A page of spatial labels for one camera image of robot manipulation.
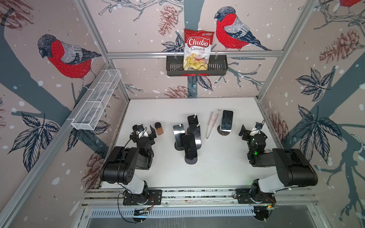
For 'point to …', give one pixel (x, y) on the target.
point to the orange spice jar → (159, 128)
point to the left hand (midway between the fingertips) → (142, 127)
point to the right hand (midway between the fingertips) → (249, 128)
